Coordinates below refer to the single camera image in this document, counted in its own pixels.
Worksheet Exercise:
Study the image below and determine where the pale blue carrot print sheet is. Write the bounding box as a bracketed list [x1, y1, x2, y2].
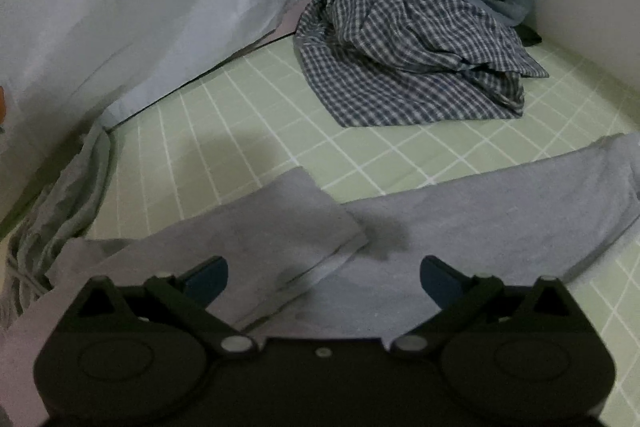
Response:
[0, 0, 441, 233]

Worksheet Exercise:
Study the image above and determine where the grey hoodie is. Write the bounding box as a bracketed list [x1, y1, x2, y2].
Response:
[0, 127, 640, 413]

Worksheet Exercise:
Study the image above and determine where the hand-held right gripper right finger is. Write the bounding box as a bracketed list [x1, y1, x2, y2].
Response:
[391, 256, 583, 356]

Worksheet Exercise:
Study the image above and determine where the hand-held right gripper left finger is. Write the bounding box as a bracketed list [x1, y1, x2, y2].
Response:
[65, 256, 261, 358]

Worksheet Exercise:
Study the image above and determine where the blue checked shirt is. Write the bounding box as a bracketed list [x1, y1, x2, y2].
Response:
[294, 0, 550, 128]

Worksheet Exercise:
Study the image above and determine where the pale pink cloth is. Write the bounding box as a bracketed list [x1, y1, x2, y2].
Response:
[274, 0, 314, 40]

